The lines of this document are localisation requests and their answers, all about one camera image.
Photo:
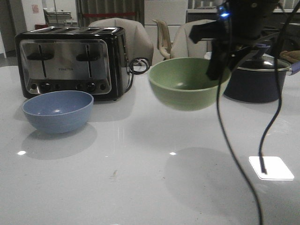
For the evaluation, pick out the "beige right dining chair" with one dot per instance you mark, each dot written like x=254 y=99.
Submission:
x=183 y=45

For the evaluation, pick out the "white cabinet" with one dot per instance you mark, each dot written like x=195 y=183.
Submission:
x=173 y=12

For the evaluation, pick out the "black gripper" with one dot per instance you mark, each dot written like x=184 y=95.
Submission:
x=239 y=23

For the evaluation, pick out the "cream plastic chair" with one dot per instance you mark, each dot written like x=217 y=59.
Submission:
x=164 y=43

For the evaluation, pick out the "green bowl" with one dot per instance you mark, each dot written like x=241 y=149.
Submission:
x=182 y=84

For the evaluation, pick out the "blue bowl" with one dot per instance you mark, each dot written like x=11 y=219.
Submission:
x=59 y=112

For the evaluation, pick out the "glass pot lid blue knob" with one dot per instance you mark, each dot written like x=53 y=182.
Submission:
x=260 y=61

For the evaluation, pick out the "dark blue saucepan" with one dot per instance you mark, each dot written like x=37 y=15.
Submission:
x=259 y=87

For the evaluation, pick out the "beige left dining chair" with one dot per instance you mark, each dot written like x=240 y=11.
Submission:
x=139 y=44

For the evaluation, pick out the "black steel toaster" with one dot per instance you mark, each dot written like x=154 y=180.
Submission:
x=89 y=59

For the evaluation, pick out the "red bin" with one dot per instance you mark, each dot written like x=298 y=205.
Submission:
x=40 y=26

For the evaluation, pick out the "beige dining chair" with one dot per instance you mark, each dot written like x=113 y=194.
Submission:
x=183 y=45
x=139 y=44

